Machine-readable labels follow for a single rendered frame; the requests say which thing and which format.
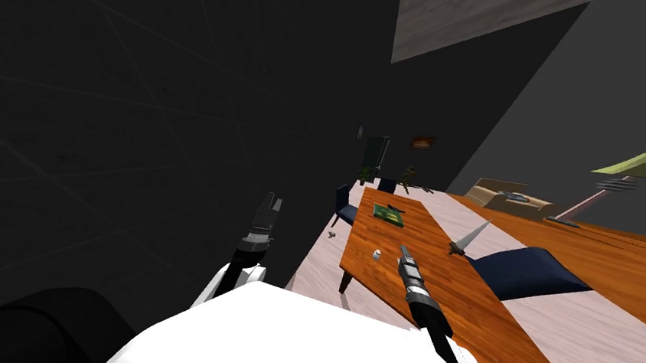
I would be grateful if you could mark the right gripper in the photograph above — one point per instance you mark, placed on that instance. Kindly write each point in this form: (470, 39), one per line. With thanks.
(412, 272)

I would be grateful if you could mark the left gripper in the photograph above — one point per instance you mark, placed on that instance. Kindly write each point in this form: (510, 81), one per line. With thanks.
(264, 220)

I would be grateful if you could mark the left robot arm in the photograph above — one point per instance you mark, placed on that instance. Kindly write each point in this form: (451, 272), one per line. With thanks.
(33, 331)

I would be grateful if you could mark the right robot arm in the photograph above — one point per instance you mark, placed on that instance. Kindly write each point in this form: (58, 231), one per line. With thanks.
(435, 322)

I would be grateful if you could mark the small white cup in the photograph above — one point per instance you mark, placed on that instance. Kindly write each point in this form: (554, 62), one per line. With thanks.
(377, 255)

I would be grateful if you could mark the green book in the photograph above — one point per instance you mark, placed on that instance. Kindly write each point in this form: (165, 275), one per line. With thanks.
(389, 215)

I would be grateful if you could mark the black flat remote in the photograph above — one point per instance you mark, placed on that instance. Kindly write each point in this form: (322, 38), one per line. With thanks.
(397, 208)

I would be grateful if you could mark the dark blue chair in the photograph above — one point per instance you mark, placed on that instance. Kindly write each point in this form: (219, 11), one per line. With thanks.
(386, 185)
(525, 271)
(345, 209)

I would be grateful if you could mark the green potted plant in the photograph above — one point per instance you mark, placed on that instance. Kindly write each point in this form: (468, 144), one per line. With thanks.
(366, 174)
(408, 178)

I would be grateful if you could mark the brown wooden dining table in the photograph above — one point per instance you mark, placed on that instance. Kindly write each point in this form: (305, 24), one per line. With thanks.
(467, 310)

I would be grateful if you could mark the dark door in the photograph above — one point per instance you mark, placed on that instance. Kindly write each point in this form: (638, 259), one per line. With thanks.
(375, 153)

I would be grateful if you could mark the beige sofa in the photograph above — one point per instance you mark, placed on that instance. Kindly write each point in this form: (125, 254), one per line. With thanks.
(506, 198)

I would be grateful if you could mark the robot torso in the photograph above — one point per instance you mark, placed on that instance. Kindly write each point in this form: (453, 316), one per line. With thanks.
(302, 352)

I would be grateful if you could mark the orange wooden desk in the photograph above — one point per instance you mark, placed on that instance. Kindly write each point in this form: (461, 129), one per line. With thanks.
(626, 274)

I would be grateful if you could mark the orange wall picture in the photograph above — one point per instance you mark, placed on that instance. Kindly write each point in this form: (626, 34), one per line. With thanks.
(422, 143)

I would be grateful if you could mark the small dark wall picture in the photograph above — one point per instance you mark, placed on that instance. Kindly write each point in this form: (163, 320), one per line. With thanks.
(360, 133)

